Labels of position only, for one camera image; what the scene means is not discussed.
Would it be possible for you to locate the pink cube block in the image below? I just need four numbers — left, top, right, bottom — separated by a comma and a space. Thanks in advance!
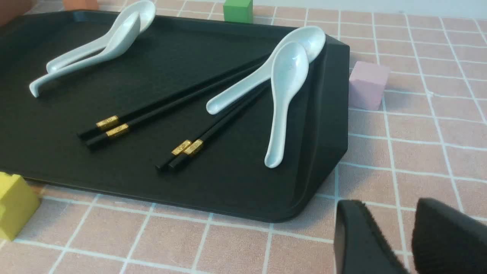
349, 61, 391, 111

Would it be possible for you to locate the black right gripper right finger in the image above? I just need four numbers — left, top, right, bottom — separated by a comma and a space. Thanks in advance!
412, 198, 487, 274

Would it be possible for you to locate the yellow cube block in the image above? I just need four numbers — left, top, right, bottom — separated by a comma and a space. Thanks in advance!
0, 172, 41, 241

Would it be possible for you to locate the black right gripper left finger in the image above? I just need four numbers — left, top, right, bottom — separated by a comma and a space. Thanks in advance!
334, 200, 407, 274

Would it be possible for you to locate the orange cube block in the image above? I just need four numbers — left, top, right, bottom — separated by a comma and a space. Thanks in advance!
62, 0, 99, 11

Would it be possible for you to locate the black plastic tray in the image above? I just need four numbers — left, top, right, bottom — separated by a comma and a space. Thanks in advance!
0, 11, 350, 222

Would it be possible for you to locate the green cube block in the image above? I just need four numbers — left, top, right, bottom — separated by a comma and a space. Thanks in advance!
223, 0, 253, 23

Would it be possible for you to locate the pink checkered tablecloth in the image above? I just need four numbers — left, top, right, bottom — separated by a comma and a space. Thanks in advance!
1, 0, 486, 274

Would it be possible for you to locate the white ceramic spoon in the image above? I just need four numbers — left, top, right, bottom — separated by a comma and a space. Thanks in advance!
206, 26, 326, 115
29, 11, 142, 98
264, 42, 309, 169
46, 0, 156, 73

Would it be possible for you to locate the black chopstick gold band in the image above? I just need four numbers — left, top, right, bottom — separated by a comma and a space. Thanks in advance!
83, 62, 263, 149
156, 86, 267, 170
168, 89, 269, 171
77, 53, 270, 139

